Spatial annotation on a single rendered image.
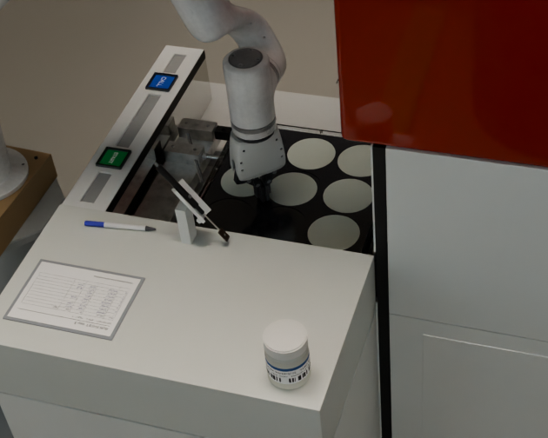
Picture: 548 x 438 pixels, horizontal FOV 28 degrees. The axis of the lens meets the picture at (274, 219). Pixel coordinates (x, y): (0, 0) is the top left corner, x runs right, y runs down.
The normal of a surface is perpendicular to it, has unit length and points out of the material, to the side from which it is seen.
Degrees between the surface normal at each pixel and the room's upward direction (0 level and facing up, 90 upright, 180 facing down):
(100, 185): 0
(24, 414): 90
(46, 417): 90
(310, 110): 0
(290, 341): 0
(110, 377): 90
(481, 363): 90
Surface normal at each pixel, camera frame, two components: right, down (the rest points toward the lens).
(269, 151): 0.46, 0.59
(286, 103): -0.09, -0.72
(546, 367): -0.30, 0.67
